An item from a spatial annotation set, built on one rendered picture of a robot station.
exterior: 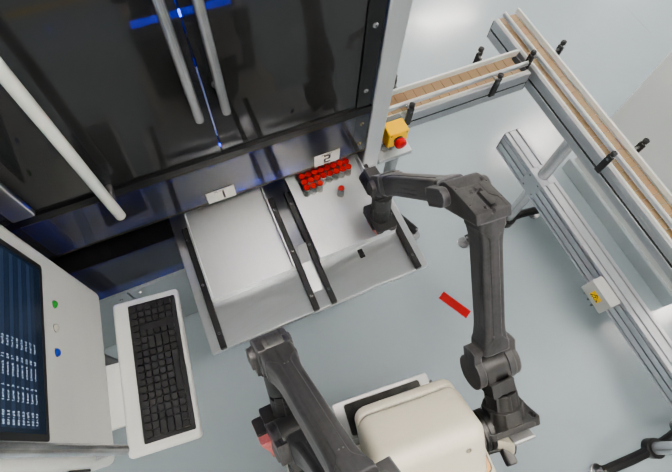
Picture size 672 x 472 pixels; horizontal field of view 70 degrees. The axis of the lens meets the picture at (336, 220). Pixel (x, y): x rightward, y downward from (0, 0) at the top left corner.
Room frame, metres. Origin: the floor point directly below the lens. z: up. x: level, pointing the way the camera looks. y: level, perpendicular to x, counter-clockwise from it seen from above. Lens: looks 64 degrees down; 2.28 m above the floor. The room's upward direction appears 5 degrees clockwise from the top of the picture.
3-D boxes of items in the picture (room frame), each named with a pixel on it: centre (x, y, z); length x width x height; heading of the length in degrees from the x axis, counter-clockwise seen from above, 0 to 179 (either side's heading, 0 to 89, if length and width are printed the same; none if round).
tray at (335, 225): (0.74, 0.00, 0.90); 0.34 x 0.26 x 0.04; 28
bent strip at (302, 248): (0.49, 0.07, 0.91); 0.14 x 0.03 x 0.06; 28
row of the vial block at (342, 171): (0.81, 0.04, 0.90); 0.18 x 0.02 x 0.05; 119
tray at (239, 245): (0.58, 0.30, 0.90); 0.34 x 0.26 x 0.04; 28
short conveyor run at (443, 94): (1.22, -0.34, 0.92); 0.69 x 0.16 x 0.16; 118
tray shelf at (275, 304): (0.60, 0.12, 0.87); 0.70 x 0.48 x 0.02; 118
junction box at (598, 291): (0.64, -1.06, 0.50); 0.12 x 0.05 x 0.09; 28
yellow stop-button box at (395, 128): (0.96, -0.16, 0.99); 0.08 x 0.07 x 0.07; 28
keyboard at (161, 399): (0.19, 0.47, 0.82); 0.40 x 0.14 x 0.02; 22
